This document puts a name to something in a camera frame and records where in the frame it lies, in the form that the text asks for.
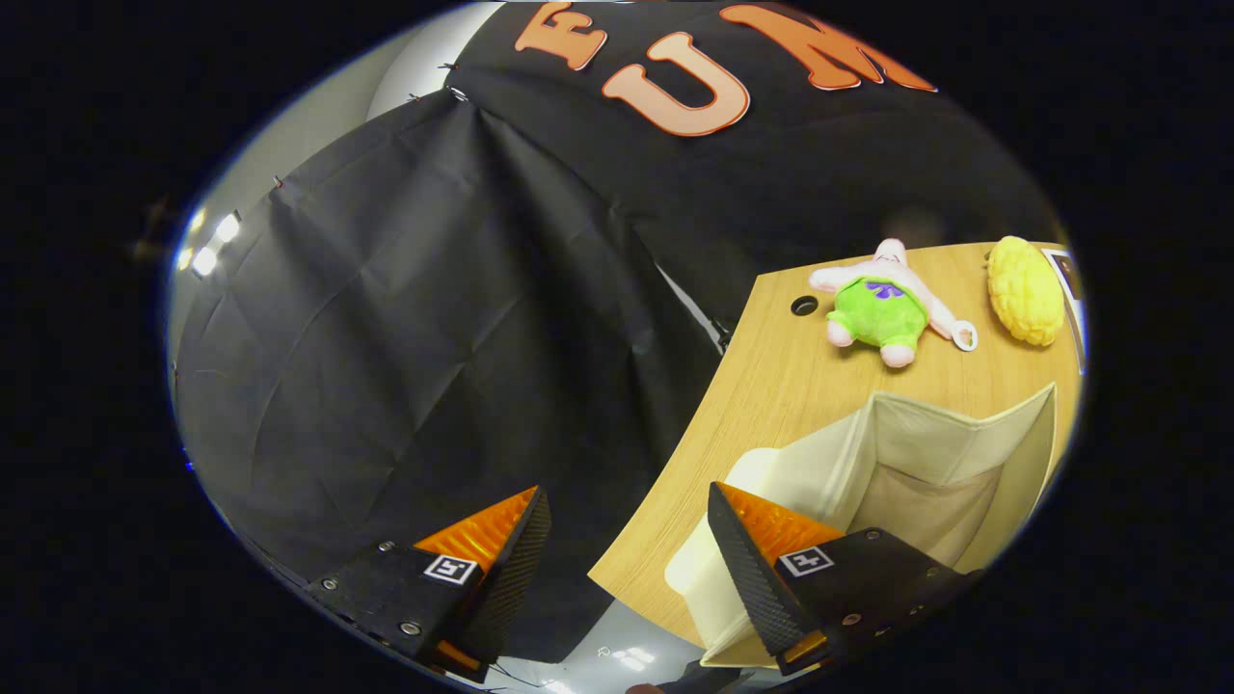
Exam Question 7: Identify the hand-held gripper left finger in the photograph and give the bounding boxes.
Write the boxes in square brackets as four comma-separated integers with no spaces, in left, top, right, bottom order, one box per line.
[305,485,553,683]

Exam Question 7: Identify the yellow plush ball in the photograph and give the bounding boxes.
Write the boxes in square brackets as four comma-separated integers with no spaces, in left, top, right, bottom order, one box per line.
[986,236,1066,348]

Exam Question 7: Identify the beige fabric storage box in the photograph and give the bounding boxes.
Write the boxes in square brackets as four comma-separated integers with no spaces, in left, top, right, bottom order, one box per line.
[663,383,1059,671]

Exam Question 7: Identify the ceiling lights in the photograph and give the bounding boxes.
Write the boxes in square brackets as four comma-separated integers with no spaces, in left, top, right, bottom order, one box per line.
[174,207,244,280]

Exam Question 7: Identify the pink and green plush toy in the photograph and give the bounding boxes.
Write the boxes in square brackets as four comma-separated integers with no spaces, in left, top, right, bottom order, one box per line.
[808,238,979,369]

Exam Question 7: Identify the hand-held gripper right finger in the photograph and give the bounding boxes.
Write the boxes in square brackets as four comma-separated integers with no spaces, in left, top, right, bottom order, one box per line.
[707,481,986,678]

